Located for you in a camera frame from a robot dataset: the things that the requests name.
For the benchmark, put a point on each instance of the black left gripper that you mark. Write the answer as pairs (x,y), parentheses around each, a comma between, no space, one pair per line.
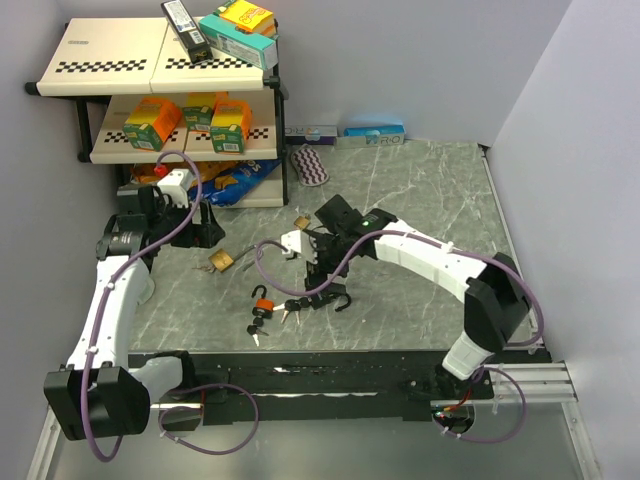
(203,235)

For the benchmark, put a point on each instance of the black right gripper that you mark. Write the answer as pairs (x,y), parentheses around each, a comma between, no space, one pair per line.
(317,274)

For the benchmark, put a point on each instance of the orange black padlock with keys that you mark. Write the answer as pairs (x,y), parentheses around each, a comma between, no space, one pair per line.
(262,311)

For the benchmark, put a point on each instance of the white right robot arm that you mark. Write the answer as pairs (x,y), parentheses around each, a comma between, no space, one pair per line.
(494,297)

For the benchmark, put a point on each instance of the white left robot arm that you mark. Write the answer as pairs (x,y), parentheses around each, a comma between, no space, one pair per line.
(95,391)

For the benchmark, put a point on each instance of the large brass padlock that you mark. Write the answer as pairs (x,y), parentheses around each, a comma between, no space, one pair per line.
(221,261)

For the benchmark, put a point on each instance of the blue snack bag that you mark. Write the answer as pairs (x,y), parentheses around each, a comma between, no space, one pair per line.
(225,183)

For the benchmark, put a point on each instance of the small brass padlock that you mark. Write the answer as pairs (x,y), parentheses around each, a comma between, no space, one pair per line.
(302,222)

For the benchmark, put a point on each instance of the orange snack bag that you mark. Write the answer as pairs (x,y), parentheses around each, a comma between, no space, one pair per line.
(147,173)

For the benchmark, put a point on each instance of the orange green box right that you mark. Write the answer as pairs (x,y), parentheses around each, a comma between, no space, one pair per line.
(230,125)

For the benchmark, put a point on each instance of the orange green box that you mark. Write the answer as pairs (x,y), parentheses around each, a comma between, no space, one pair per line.
(230,125)
(151,123)
(199,108)

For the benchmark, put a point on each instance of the purple striped sponge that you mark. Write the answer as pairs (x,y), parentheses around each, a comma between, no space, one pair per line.
(309,167)

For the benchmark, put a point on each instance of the orange green box middle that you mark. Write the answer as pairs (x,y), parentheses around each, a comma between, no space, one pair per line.
(199,108)

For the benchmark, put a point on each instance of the orange green box left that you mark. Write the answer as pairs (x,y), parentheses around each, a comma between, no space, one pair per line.
(151,123)

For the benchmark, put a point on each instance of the purple white toothpaste box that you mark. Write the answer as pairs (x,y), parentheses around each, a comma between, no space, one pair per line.
(298,135)

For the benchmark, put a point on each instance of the blue white toothpaste box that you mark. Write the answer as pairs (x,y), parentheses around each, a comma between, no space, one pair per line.
(371,137)

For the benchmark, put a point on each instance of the black long box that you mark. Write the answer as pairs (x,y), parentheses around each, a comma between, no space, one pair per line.
(187,31)

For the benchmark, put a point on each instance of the cream black shelf rack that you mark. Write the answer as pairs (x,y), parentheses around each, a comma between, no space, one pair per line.
(106,65)

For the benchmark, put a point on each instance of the teal white box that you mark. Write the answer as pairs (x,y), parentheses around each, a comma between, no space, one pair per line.
(255,49)

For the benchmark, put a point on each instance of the orange yellow top box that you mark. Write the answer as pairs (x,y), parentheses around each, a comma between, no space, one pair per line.
(248,17)

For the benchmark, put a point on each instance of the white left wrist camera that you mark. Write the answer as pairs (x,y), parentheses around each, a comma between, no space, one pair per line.
(175,184)

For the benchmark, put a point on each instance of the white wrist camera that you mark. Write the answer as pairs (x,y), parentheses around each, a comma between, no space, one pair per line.
(175,184)
(299,242)

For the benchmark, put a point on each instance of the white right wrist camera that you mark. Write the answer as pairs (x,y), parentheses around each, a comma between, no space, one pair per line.
(299,242)

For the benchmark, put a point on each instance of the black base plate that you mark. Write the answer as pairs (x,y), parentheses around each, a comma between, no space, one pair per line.
(338,385)

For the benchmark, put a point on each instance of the aluminium frame rail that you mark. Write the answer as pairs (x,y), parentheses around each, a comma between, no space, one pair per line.
(540,383)

